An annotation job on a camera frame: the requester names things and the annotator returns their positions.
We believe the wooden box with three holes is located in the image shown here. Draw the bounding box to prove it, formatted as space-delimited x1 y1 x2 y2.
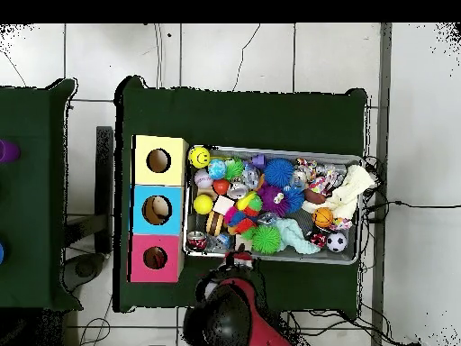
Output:
127 134 190 284

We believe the toy hamburger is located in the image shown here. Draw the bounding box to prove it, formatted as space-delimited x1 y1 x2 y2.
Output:
205 210 225 237

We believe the crushed red drink can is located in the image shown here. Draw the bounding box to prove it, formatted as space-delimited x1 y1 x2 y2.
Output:
186 230 209 252

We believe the plain wooden cube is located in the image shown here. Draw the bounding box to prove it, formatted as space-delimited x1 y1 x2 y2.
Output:
212 195 236 216

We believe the purple spiky rubber toy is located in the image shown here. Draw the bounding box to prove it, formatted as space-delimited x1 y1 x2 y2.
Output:
257 183 291 217

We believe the yellow ball with seam lines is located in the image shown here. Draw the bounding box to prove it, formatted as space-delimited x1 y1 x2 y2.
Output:
193 194 214 215

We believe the plain orange ball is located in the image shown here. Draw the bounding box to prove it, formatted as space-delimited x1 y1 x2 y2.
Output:
212 178 231 196

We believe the white toy baseball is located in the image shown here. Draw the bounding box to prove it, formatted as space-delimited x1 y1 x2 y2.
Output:
194 168 214 189

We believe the orange toy basketball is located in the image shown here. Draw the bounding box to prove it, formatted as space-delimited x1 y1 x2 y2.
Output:
312 206 335 229

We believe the globe print ball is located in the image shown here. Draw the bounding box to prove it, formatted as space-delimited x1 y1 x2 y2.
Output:
207 159 228 180

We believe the beige rounded object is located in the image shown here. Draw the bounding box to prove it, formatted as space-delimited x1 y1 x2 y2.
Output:
151 196 172 220

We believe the plain yellow ball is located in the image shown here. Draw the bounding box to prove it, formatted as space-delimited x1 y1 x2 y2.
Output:
187 145 212 169

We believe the dark green tablecloth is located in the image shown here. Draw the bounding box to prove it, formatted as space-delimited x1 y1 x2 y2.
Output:
0 77 85 312
113 76 368 314

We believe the black upright panel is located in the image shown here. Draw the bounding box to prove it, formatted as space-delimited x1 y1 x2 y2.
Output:
95 125 114 253

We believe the purple cup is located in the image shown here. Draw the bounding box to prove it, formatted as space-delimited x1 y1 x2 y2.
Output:
0 139 22 164

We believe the silver wire mesh bin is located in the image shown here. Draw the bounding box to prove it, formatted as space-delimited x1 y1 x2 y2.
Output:
182 144 366 266

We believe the black power cable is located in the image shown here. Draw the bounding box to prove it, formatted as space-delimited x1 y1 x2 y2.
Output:
361 199 461 223

